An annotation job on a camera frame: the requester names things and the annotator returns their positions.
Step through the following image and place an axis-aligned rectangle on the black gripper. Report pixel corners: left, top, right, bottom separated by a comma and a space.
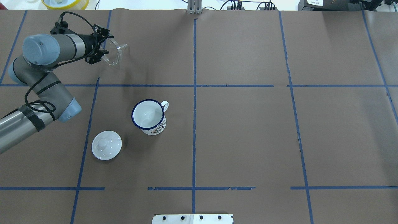
82, 24, 114, 65

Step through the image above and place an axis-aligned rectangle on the clear plastic funnel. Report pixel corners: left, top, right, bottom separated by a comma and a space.
101, 38, 128, 66

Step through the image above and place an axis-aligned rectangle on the white cup lid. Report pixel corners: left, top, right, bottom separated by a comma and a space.
91, 130, 123, 161

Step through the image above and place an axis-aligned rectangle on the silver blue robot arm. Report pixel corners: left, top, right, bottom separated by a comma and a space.
0, 22, 113, 153

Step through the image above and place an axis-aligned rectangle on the white enamel cup blue rim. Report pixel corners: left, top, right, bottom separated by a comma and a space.
131, 99, 169, 136

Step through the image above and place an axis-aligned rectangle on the yellow tape roll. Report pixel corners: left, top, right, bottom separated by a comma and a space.
41, 0, 90, 10

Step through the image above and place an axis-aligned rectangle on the black device box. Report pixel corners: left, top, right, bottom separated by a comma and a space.
297, 0, 383, 12

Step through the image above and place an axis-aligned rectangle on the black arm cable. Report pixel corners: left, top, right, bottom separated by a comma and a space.
24, 11, 97, 113

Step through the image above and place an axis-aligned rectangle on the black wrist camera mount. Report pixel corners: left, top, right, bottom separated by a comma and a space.
50, 21, 70, 35

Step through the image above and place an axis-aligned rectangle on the aluminium frame post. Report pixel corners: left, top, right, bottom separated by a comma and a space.
185, 0, 203, 14

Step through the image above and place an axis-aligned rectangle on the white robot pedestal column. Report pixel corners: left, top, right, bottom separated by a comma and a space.
152, 214, 234, 224

